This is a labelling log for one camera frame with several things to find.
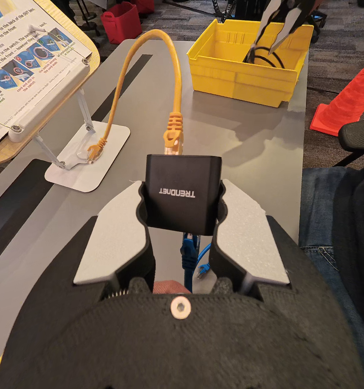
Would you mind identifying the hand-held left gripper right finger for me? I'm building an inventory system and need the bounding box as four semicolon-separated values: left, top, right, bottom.
209;179;292;294

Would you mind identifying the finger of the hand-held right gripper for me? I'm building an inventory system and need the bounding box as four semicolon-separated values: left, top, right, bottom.
268;7;307;56
254;0;282;47

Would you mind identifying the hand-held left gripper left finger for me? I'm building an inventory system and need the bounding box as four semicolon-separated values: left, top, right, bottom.
73;181;156;286

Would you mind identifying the black ethernet cable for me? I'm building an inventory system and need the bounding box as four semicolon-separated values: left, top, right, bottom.
246;44;288;70

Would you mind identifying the blue ethernet cable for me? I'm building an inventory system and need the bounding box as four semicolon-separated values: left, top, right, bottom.
180;232;213;294

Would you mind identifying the black network switch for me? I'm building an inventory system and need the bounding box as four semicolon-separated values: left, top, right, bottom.
145;154;222;237

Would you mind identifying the yellow plastic bin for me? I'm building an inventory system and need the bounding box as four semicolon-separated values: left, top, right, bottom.
186;19;314;108

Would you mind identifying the orange ethernet cable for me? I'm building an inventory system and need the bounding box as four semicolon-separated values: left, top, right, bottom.
88;29;184;165

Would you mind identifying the person's left hand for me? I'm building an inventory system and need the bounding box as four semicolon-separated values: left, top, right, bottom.
153;280;192;295

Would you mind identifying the person's leg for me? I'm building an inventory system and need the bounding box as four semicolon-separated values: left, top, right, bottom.
299;167;364;389

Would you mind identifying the orange traffic cone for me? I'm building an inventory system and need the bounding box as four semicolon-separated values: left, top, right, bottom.
310;59;364;137

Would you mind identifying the white document stand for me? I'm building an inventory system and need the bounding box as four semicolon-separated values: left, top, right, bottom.
8;24;131;193

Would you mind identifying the red fabric bin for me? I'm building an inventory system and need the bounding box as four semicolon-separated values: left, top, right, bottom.
130;0;155;14
100;1;143;44

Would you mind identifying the black chair armrest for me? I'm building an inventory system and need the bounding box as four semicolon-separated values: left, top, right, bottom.
334;122;364;167

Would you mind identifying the light wooden board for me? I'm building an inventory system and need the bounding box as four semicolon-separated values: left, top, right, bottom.
0;0;99;166

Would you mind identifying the printed instruction sheet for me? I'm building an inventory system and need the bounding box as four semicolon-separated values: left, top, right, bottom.
0;0;93;152

